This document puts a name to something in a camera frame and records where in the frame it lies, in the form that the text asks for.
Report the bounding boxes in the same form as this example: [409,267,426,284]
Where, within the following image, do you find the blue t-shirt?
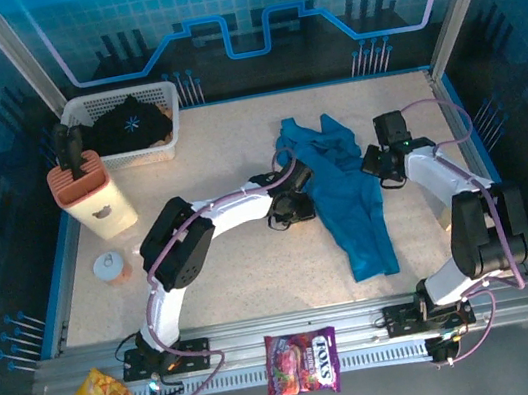
[270,103,403,294]

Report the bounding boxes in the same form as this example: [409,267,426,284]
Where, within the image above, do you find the orange cloth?
[157,101,177,124]

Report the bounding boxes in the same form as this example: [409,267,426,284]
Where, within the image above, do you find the purple Fox's candy bag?
[257,324,347,395]

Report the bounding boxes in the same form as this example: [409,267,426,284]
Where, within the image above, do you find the black t-shirt with star print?
[73,89,178,162]

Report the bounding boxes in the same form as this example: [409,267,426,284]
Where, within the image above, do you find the cream knife block orange top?
[42,142,143,249]

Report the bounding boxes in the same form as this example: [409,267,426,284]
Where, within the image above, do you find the small black controller box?
[144,370,186,395]
[422,330,468,368]

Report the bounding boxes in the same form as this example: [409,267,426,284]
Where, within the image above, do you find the white plastic mesh basket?
[55,78,191,179]

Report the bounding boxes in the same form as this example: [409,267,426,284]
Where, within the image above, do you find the aluminium side rail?
[424,56,528,290]
[26,208,101,360]

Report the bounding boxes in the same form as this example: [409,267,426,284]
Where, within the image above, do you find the aluminium frame beam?
[34,272,528,395]

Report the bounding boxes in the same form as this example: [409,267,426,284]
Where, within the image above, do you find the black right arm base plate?
[381,291,478,340]

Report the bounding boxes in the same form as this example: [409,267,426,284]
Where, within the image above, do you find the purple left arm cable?
[119,146,337,395]

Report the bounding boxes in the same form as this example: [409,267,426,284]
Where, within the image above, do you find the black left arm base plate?
[118,336,215,384]

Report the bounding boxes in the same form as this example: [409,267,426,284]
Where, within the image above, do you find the white slotted cable duct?
[74,335,434,395]

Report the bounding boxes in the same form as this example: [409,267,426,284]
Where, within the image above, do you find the black knife handle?
[65,124,93,183]
[50,122,76,172]

